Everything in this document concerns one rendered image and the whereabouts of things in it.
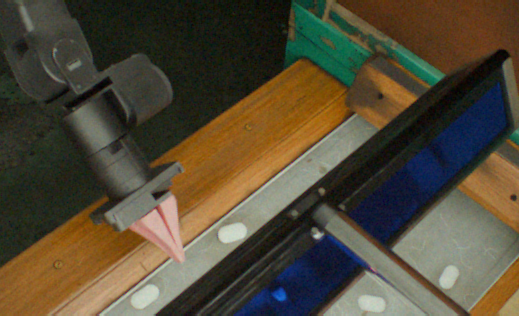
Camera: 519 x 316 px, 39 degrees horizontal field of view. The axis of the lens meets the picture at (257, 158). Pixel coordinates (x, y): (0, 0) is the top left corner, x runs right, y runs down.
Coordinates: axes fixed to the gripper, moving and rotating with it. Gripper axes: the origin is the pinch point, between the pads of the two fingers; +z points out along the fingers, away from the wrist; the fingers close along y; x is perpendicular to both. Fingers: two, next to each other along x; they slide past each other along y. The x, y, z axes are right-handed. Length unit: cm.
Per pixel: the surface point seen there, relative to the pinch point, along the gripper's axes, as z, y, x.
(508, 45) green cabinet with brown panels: -0.2, 40.4, -19.0
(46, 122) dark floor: -19, 30, 122
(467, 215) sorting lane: 18.9, 34.5, -5.3
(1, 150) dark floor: -19, 16, 122
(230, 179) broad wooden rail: -1.4, 14.3, 8.2
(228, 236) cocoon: 3.4, 8.4, 4.8
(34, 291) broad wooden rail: -4.5, -13.3, 10.1
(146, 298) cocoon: 3.0, -4.4, 5.0
